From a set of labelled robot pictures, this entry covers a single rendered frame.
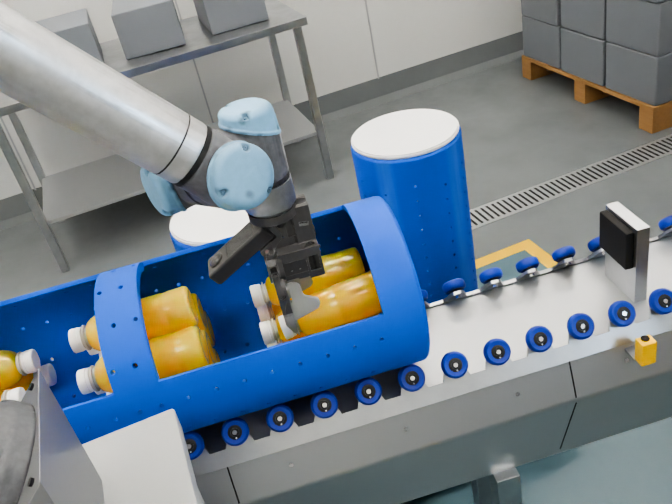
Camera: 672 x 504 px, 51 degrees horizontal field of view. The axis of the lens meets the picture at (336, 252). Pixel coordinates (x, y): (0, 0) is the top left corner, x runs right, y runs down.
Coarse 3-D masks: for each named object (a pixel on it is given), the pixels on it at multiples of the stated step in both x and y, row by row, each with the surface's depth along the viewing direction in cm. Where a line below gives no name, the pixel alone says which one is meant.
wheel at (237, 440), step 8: (224, 424) 114; (232, 424) 114; (240, 424) 114; (224, 432) 114; (232, 432) 114; (240, 432) 114; (248, 432) 114; (224, 440) 114; (232, 440) 114; (240, 440) 114
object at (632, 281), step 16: (608, 208) 126; (624, 208) 125; (608, 224) 124; (624, 224) 122; (640, 224) 120; (608, 240) 126; (624, 240) 120; (640, 240) 120; (608, 256) 132; (624, 256) 122; (640, 256) 122; (608, 272) 133; (624, 272) 127; (640, 272) 123; (624, 288) 129; (640, 288) 125
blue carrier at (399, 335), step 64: (192, 256) 120; (256, 256) 126; (384, 256) 105; (0, 320) 120; (64, 320) 125; (128, 320) 103; (256, 320) 130; (384, 320) 105; (64, 384) 127; (128, 384) 102; (192, 384) 103; (256, 384) 106; (320, 384) 110
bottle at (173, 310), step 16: (176, 288) 113; (144, 304) 110; (160, 304) 110; (176, 304) 110; (192, 304) 115; (144, 320) 110; (160, 320) 110; (176, 320) 110; (192, 320) 111; (80, 336) 111; (96, 336) 109
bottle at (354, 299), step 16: (368, 272) 112; (336, 288) 111; (352, 288) 110; (368, 288) 110; (320, 304) 110; (336, 304) 110; (352, 304) 110; (368, 304) 110; (304, 320) 110; (320, 320) 109; (336, 320) 110; (352, 320) 111
